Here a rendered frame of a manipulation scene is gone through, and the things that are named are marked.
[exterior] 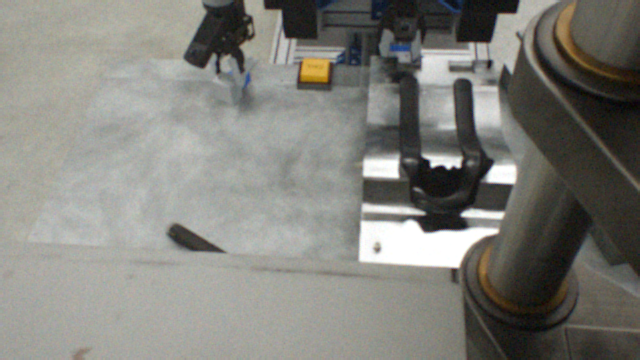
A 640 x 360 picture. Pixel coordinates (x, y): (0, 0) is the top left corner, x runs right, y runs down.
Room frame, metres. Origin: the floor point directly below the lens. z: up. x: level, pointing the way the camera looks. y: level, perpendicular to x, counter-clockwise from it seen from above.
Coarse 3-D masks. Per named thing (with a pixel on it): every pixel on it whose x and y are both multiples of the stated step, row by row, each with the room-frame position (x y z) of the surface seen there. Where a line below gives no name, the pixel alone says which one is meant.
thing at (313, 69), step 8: (304, 64) 1.09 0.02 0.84; (312, 64) 1.09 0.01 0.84; (320, 64) 1.09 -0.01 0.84; (328, 64) 1.09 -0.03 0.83; (304, 72) 1.06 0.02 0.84; (312, 72) 1.06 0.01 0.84; (320, 72) 1.06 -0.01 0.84; (328, 72) 1.07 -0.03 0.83; (304, 80) 1.05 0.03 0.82; (312, 80) 1.05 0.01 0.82; (320, 80) 1.05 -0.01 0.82
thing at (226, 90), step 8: (256, 64) 1.11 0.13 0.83; (224, 72) 1.06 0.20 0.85; (232, 72) 1.07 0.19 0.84; (248, 72) 1.07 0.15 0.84; (216, 80) 1.03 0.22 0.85; (224, 80) 1.03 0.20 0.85; (232, 80) 1.03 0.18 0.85; (248, 80) 1.06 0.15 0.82; (216, 88) 1.03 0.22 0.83; (224, 88) 1.01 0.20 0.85; (232, 88) 1.01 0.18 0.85; (240, 88) 1.03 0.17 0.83; (216, 96) 1.03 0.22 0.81; (224, 96) 1.02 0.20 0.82; (232, 96) 1.01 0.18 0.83; (240, 96) 1.03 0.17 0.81; (232, 104) 1.00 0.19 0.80
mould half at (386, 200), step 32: (384, 64) 1.01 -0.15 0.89; (448, 64) 1.00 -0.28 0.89; (480, 64) 1.00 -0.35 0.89; (384, 96) 0.92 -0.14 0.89; (448, 96) 0.91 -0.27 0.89; (480, 96) 0.91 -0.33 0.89; (384, 128) 0.83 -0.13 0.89; (448, 128) 0.82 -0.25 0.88; (480, 128) 0.82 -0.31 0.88; (384, 160) 0.71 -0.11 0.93; (448, 160) 0.70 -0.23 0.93; (512, 160) 0.69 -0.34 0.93; (384, 192) 0.67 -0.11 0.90; (480, 192) 0.65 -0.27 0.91; (384, 224) 0.62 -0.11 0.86; (416, 224) 0.62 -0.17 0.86; (448, 224) 0.62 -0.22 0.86; (480, 224) 0.61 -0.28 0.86; (384, 256) 0.56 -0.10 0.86; (416, 256) 0.55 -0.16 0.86; (448, 256) 0.55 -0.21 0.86
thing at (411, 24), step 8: (400, 0) 1.06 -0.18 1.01; (408, 0) 1.06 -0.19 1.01; (416, 0) 1.06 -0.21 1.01; (400, 8) 1.05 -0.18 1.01; (408, 8) 1.04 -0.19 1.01; (416, 8) 1.04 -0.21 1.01; (400, 16) 1.03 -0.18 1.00; (408, 16) 1.03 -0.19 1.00; (416, 16) 1.03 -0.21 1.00; (400, 24) 1.01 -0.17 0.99; (408, 24) 1.01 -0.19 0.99; (416, 24) 1.01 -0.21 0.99; (400, 32) 1.00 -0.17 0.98; (408, 32) 1.00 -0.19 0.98; (416, 32) 1.00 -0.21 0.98; (400, 40) 1.00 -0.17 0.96; (408, 40) 1.00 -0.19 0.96
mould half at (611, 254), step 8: (504, 64) 1.04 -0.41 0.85; (512, 64) 1.03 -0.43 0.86; (504, 72) 1.03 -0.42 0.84; (504, 80) 1.02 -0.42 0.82; (504, 88) 1.01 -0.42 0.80; (592, 232) 0.62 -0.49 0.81; (600, 232) 0.60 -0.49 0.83; (600, 240) 0.59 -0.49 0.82; (608, 240) 0.58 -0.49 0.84; (600, 248) 0.59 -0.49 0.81; (608, 248) 0.57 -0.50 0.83; (608, 256) 0.56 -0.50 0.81; (616, 256) 0.55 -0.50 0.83; (616, 264) 0.55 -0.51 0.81
